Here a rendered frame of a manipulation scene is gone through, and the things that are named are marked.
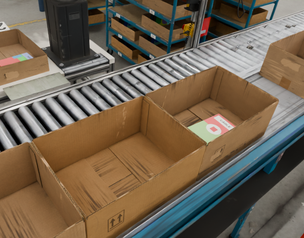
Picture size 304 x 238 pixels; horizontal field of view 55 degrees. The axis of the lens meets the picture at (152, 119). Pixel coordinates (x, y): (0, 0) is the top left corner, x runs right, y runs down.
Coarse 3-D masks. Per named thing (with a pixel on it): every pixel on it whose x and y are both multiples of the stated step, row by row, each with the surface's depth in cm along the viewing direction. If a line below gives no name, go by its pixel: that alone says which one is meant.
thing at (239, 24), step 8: (224, 0) 295; (232, 0) 288; (240, 0) 292; (272, 0) 302; (208, 8) 325; (248, 8) 279; (216, 16) 309; (224, 16) 312; (248, 16) 281; (272, 16) 309; (232, 24) 298; (240, 24) 298; (248, 24) 286; (256, 24) 302; (208, 32) 325; (216, 32) 327; (184, 40) 357
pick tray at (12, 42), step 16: (0, 32) 169; (16, 32) 175; (0, 48) 173; (16, 48) 175; (32, 48) 168; (16, 64) 146; (32, 64) 152; (48, 64) 158; (0, 80) 145; (16, 80) 150
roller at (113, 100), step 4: (96, 84) 155; (100, 84) 156; (92, 88) 157; (96, 88) 154; (100, 88) 153; (104, 88) 153; (96, 92) 155; (100, 92) 152; (104, 92) 150; (108, 92) 150; (104, 96) 150; (108, 96) 148; (112, 96) 148; (108, 100) 148; (112, 100) 146; (116, 100) 146; (112, 104) 146; (116, 104) 144
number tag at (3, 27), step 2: (0, 22) 175; (2, 22) 175; (0, 24) 174; (2, 24) 174; (4, 24) 174; (0, 26) 172; (2, 26) 173; (4, 26) 173; (6, 26) 173; (0, 28) 171; (2, 28) 171; (4, 28) 172; (6, 28) 172; (8, 28) 173; (0, 30) 170; (2, 30) 170; (4, 30) 171; (6, 30) 171
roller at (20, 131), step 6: (6, 114) 131; (12, 114) 131; (6, 120) 130; (12, 120) 128; (18, 120) 129; (12, 126) 126; (18, 126) 125; (18, 132) 123; (24, 132) 123; (18, 138) 122; (24, 138) 120; (30, 138) 121
